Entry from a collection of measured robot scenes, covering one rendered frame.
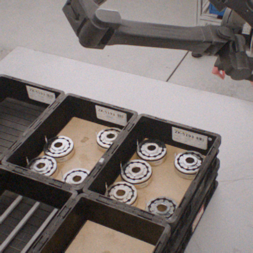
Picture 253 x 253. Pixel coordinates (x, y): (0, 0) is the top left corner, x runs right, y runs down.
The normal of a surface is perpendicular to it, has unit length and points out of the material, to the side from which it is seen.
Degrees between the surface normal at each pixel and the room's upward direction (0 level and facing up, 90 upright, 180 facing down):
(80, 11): 75
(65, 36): 0
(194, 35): 32
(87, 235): 0
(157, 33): 37
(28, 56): 0
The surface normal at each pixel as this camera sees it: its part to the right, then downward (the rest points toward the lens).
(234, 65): 0.47, -0.47
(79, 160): -0.07, -0.75
